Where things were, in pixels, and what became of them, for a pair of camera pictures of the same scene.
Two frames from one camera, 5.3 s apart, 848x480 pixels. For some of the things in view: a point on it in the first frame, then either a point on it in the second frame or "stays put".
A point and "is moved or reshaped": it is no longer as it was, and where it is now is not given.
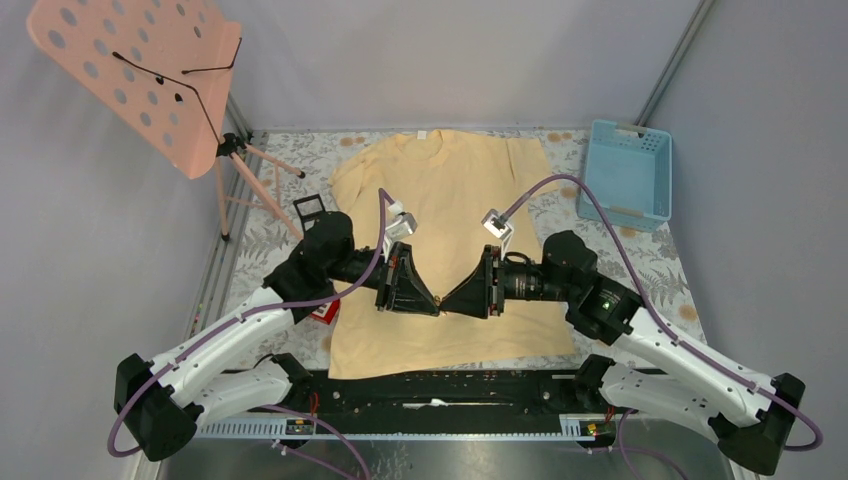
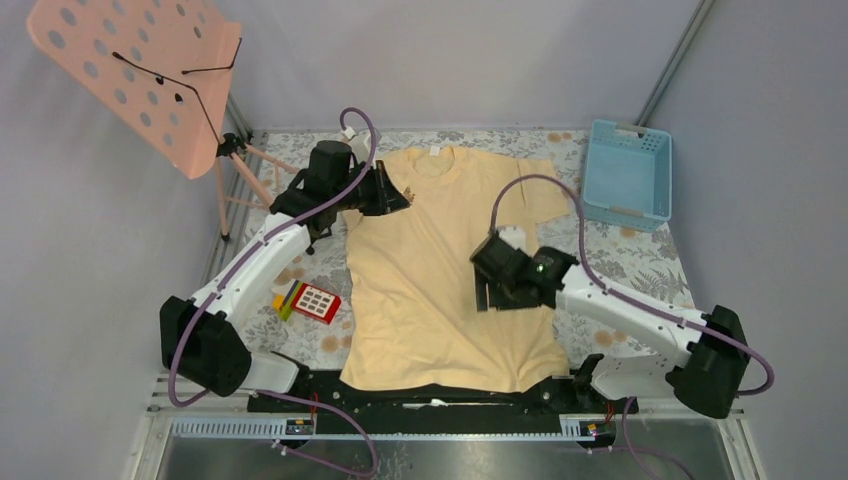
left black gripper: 401,286 → 387,199
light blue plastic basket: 629,171 stays put
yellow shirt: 431,184 is moved or reshaped
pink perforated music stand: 162,71 stays put
